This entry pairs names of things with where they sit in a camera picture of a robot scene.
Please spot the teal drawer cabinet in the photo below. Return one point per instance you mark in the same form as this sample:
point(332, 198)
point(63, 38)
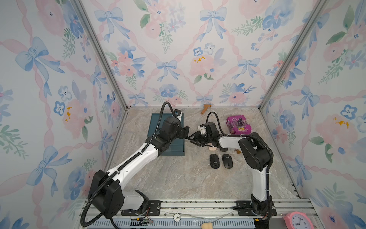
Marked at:
point(169, 144)

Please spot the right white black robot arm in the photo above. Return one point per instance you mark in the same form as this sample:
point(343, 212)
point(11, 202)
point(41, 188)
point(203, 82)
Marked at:
point(258, 156)

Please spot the pink alarm clock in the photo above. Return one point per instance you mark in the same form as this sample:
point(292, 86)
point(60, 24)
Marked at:
point(298, 220)

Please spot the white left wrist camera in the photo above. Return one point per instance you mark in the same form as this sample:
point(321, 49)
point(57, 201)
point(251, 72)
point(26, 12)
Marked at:
point(178, 114)

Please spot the black computer mouse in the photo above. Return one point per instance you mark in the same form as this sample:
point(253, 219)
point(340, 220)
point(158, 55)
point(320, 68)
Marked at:
point(227, 161)
point(214, 161)

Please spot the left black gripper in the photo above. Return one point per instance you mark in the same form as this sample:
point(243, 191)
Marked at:
point(181, 134)

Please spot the wooden handle roller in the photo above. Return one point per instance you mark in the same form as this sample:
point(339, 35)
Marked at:
point(205, 108)

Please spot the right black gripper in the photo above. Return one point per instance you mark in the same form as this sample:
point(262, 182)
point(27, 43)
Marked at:
point(196, 136)

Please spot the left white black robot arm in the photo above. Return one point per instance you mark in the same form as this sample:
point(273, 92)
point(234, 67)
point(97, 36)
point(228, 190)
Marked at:
point(106, 192)

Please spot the pink computer mouse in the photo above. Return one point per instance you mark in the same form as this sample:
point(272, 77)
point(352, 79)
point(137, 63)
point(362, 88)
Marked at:
point(212, 148)

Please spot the purple snack bag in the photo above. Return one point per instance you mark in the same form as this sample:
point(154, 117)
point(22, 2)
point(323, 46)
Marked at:
point(238, 125)

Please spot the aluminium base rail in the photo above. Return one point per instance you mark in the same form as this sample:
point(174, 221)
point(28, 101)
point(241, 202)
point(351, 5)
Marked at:
point(193, 213)

